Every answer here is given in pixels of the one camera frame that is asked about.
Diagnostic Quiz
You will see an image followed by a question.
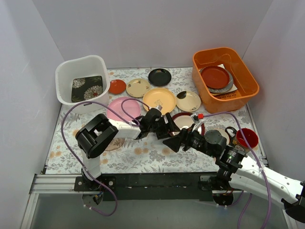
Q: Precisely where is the red rimmed round plate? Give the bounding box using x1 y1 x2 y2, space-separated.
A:
170 112 205 136

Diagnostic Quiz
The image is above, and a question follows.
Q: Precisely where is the large yellow round plate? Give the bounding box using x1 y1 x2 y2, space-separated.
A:
142 88 176 115

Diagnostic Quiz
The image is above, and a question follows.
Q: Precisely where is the black square floral plate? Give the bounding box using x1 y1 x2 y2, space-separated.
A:
71 76 103 103

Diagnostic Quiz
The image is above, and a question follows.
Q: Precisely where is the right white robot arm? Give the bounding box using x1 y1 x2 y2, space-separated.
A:
163 128 305 223

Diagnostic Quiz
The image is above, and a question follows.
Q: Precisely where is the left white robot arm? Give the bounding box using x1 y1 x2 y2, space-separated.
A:
76 108 180 191

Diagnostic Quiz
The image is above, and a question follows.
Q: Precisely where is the grey plate in orange bin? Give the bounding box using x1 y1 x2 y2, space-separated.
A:
200 66 234 94

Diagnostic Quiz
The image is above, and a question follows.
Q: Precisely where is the square board in orange bin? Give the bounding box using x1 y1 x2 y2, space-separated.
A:
209 64 237 97

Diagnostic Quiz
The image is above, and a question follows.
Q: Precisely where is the orange plastic bin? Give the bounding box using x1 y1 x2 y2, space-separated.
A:
192 47 259 113

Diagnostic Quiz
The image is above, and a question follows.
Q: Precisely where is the red plate in orange bin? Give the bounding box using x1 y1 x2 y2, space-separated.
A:
201 66 230 89

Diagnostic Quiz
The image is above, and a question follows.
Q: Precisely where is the white plastic bin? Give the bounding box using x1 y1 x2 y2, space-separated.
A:
55 55 110 114

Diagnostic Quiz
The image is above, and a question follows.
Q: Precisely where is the floral table mat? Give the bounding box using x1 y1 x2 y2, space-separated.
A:
44 67 254 175

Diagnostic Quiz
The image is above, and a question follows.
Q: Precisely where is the white small bowl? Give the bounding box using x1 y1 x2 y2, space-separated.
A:
215 128 230 145

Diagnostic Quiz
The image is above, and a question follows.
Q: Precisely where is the pink round plate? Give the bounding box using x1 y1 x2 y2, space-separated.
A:
106 97 141 122

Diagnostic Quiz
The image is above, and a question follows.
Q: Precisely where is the red and black mug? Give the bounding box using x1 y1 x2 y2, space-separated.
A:
225 126 259 153

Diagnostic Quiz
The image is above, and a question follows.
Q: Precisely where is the cream plate black patch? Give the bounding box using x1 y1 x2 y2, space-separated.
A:
176 91 201 112

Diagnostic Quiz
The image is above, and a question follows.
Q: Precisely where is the cream plate with flowers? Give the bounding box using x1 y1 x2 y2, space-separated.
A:
126 78 151 98

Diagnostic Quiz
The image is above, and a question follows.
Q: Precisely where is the brown glass bowl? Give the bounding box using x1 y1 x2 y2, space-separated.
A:
105 138 125 151

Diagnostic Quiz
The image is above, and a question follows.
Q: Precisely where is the black round plate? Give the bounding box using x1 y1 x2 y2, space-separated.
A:
148 68 172 87

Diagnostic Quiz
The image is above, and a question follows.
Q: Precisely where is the small red plate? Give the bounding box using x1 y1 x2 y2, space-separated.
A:
109 79 126 94

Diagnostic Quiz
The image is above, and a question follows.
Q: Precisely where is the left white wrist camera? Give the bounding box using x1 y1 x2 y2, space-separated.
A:
155 105 163 115

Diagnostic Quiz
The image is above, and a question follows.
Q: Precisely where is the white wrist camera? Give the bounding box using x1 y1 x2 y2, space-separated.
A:
191 113 204 131
155 105 163 115

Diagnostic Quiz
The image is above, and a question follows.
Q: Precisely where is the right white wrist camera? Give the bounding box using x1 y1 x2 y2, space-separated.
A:
191 113 204 131

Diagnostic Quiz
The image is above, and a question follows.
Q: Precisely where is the black metal base rail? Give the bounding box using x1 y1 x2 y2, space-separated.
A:
30 171 286 202

